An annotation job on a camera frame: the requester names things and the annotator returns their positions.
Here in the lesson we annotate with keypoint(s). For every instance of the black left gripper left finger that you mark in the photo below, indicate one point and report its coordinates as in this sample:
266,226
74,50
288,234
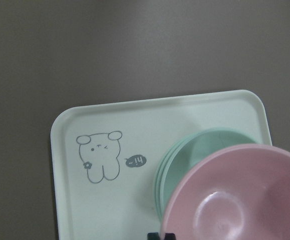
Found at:
153,236

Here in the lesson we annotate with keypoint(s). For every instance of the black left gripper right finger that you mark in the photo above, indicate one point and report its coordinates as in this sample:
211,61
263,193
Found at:
170,236

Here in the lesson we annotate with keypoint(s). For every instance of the small pink bowl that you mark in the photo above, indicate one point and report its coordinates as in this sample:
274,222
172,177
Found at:
240,192

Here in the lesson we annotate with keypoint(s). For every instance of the stacked green bowls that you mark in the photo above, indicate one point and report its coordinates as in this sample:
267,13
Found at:
185,154

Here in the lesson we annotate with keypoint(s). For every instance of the cream rabbit tray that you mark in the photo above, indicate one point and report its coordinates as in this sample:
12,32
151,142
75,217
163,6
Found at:
124,208

